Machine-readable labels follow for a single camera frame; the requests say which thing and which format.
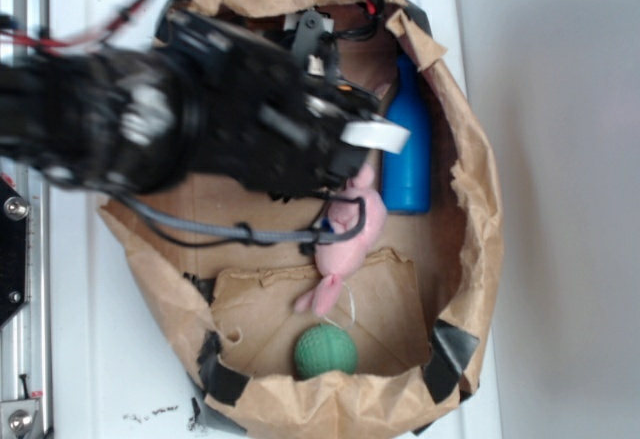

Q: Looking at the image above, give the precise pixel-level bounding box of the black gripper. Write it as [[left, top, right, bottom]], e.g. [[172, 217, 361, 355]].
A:
[[159, 10, 411, 199]]

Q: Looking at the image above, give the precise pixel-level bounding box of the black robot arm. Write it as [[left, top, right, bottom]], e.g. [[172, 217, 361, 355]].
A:
[[1, 10, 409, 197]]

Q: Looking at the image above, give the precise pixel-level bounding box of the blue bottle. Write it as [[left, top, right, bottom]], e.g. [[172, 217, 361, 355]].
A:
[[381, 55, 432, 215]]

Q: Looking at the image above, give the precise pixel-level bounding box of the pink plush bunny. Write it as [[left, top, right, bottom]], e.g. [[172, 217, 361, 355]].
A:
[[293, 161, 389, 314]]

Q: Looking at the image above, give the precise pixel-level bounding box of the brown paper bag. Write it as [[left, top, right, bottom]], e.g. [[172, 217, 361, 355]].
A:
[[97, 0, 504, 439]]

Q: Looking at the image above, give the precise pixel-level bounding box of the green textured ball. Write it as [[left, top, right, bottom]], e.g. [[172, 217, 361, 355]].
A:
[[294, 324, 358, 379]]

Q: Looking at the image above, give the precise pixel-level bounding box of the gray braided cable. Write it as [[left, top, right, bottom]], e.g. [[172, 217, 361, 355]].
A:
[[119, 193, 366, 255]]

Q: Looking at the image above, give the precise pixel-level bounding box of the white loop string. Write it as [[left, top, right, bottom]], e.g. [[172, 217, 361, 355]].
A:
[[319, 281, 357, 330]]

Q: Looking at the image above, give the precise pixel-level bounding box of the black octagonal mount plate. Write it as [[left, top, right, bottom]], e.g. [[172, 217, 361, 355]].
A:
[[0, 172, 30, 328]]

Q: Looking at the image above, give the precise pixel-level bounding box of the aluminium frame rail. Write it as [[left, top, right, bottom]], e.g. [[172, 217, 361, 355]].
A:
[[1, 0, 54, 438]]

